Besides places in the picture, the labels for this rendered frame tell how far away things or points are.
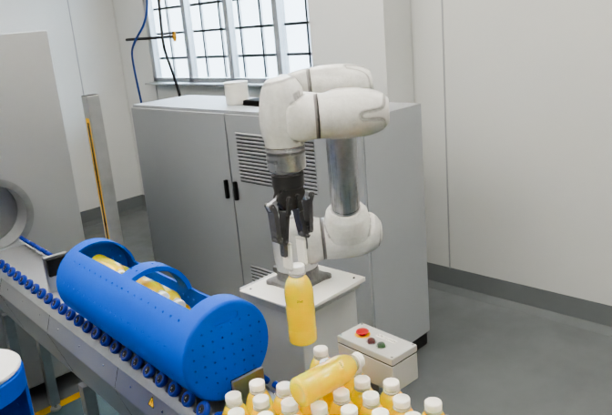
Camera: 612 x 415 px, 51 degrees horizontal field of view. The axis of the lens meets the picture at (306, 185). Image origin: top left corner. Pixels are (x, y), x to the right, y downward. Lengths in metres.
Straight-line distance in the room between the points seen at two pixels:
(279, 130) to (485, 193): 3.09
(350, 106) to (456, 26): 2.95
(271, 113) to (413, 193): 2.27
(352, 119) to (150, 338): 0.87
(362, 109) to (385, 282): 2.21
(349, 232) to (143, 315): 0.77
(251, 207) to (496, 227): 1.62
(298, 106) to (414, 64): 3.14
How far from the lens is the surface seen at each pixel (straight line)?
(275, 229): 1.47
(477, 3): 4.23
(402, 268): 3.64
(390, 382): 1.61
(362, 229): 2.27
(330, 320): 2.38
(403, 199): 3.54
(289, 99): 1.40
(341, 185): 2.16
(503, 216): 4.37
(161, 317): 1.86
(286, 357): 2.40
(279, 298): 2.29
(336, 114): 1.40
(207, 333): 1.76
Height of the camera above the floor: 1.95
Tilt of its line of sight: 15 degrees down
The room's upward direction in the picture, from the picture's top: 5 degrees counter-clockwise
